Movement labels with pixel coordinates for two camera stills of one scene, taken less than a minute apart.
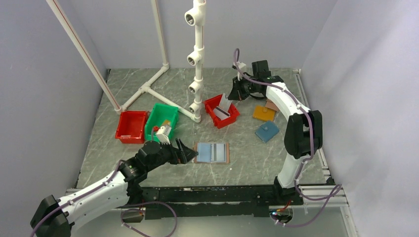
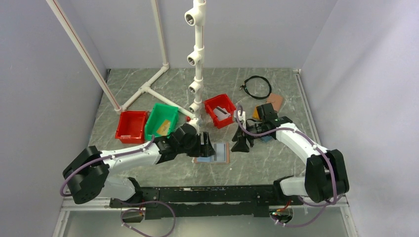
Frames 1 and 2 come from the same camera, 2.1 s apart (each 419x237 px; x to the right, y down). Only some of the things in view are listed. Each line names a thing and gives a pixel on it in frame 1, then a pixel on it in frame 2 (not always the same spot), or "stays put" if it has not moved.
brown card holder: [212, 152] stays put
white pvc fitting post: [195, 16] stays put
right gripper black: [236, 93] → [240, 145]
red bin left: [131, 126] stays put
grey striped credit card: [219, 152] stays put
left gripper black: [185, 153] → [202, 150]
